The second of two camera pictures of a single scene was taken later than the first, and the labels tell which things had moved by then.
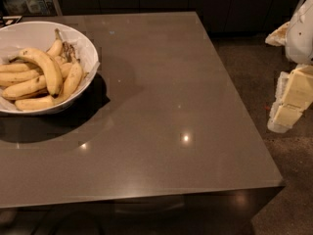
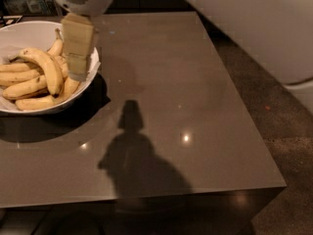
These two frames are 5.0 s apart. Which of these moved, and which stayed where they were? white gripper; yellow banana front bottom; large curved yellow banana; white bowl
Moved: white gripper
Stayed: white bowl; large curved yellow banana; yellow banana front bottom
